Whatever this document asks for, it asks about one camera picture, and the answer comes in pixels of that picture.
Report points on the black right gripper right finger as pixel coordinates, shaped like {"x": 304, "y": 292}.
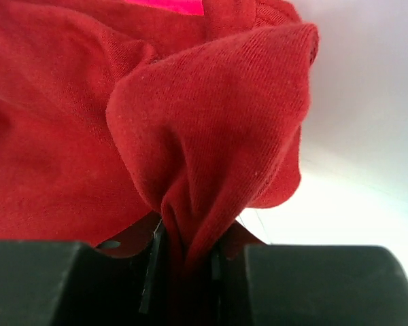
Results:
{"x": 267, "y": 284}

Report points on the dark red t shirt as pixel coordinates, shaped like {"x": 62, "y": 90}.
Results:
{"x": 110, "y": 110}

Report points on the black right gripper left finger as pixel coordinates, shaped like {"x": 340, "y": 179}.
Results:
{"x": 118, "y": 282}

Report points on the pink folded t shirt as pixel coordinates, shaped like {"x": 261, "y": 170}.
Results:
{"x": 192, "y": 7}

